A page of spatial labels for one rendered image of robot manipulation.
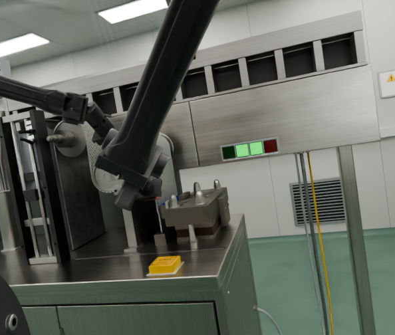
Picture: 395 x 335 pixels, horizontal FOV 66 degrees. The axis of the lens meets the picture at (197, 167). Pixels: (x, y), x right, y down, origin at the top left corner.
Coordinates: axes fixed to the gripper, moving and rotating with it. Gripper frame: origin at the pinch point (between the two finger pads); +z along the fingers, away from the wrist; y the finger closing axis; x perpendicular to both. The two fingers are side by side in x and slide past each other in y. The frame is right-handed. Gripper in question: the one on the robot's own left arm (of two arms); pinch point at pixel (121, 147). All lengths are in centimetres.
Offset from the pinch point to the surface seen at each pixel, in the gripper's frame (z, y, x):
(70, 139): -4.6, -20.2, 5.2
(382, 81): 187, 159, 204
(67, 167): 8.1, -30.9, 3.3
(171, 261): 7.9, 20.0, -38.8
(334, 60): 22, 79, 47
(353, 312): 173, 78, -21
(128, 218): 16.0, -2.4, -19.0
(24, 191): -2.2, -35.3, -13.2
